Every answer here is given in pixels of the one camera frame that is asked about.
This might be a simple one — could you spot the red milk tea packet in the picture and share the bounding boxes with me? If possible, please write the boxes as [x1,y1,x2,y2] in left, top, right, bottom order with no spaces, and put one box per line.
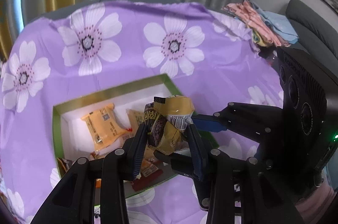
[132,160,163,191]

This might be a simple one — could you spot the panda snack packet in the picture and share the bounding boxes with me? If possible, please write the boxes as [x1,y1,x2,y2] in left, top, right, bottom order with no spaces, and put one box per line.
[57,158,73,176]

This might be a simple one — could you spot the gold snack packet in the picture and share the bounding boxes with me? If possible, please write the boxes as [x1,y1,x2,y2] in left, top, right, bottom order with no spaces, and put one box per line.
[143,95,195,155]

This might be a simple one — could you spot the soda cracker packet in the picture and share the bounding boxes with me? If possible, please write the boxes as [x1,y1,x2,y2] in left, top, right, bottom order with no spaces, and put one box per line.
[126,109,144,132]

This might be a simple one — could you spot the orange yellow cake packet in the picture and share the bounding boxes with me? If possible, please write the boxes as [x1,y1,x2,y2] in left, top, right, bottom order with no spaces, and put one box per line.
[81,103,129,152]

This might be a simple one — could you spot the person right hand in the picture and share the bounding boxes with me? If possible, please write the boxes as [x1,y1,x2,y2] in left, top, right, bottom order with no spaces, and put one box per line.
[296,179,336,223]

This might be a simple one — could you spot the green cardboard box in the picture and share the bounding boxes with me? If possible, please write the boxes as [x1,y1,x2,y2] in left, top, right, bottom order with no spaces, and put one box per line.
[52,73,220,204]

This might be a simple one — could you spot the folded pink blue clothes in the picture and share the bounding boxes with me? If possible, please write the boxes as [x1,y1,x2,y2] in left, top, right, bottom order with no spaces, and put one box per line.
[222,0,299,47]

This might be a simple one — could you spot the dark green sofa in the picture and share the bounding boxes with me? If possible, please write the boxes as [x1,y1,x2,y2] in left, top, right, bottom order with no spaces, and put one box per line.
[285,0,338,75]

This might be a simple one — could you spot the purple floral tablecloth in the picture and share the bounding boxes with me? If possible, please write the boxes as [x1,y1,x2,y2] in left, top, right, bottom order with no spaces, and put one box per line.
[1,1,283,223]

